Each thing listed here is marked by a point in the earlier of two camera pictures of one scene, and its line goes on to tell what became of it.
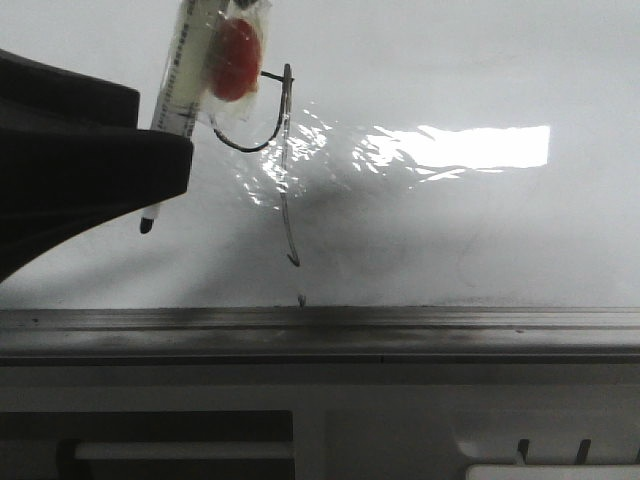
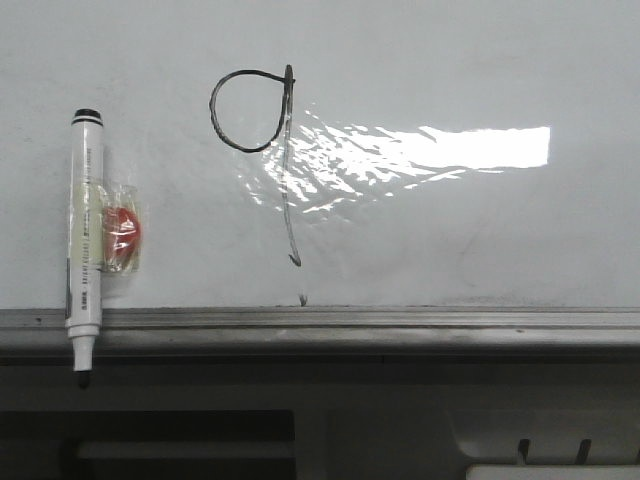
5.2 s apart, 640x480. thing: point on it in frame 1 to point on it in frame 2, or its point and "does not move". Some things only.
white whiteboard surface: (403, 154) does not move
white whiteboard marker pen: (182, 90) to (86, 242)
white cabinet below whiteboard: (319, 421) does not move
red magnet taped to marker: (233, 58) to (121, 228)
